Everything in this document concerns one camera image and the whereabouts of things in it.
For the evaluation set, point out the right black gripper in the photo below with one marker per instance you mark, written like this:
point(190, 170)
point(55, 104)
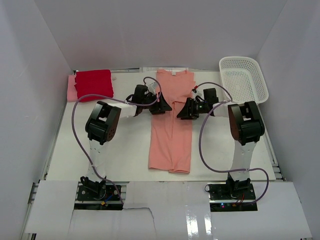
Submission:
point(190, 108)

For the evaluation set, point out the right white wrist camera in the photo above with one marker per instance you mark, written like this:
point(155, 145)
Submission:
point(196, 94)

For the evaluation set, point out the white plastic basket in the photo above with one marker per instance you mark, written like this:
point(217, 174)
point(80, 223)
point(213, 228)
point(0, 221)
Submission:
point(243, 79)

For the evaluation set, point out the folded red t shirt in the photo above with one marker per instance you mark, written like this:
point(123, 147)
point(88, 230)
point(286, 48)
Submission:
point(97, 82)

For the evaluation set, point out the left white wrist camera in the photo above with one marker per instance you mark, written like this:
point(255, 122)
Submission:
point(152, 88)

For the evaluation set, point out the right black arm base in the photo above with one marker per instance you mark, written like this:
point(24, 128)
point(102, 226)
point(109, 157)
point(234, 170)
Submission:
point(232, 196)

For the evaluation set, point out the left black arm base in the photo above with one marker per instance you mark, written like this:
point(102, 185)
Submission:
point(97, 196)

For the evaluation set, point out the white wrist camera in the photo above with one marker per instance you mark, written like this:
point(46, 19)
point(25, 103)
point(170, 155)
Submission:
point(152, 88)
point(196, 94)

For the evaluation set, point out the folded light pink t shirt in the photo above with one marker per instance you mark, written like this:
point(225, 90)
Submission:
point(71, 90)

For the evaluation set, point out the salmon pink t shirt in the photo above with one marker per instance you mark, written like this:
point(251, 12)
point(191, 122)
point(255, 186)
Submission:
point(171, 138)

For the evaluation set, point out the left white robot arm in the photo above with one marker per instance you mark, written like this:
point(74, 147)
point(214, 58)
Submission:
point(103, 121)

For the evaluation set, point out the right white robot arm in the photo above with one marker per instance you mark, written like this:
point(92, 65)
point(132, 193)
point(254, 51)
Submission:
point(246, 128)

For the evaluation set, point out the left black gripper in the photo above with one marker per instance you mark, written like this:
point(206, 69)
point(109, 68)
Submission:
point(155, 105)

